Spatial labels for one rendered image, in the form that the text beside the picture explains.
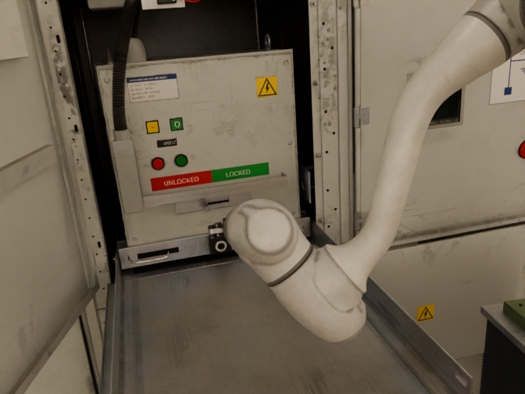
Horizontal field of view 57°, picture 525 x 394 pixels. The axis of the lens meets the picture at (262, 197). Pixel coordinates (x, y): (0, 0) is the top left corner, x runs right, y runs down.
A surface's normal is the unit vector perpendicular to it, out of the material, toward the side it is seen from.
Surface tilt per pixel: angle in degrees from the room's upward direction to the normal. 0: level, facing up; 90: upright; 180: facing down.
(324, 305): 78
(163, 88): 90
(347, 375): 0
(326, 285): 71
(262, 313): 0
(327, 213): 90
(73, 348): 90
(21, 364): 90
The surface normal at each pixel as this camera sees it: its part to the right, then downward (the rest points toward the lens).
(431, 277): 0.26, 0.30
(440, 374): -0.96, 0.15
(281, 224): 0.36, -0.22
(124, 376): -0.07, -0.94
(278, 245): 0.25, 0.04
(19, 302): 1.00, -0.05
